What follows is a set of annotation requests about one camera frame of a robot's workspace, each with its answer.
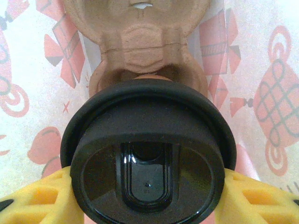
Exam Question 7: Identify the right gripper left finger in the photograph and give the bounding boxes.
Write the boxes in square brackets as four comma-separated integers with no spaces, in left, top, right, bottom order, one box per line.
[0,167,85,224]

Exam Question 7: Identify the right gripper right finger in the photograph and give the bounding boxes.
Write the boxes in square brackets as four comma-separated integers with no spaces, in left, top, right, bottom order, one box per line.
[214,168,299,224]

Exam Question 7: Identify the red white paper gift bag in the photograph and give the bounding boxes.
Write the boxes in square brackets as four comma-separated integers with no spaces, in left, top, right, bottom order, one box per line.
[0,0,299,224]

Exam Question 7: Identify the black plastic cup lid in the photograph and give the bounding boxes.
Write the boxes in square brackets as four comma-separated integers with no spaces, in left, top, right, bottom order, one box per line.
[61,78,235,224]

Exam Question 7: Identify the brown pulp cup carrier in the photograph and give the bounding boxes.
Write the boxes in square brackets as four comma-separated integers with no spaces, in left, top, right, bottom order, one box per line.
[62,0,208,100]

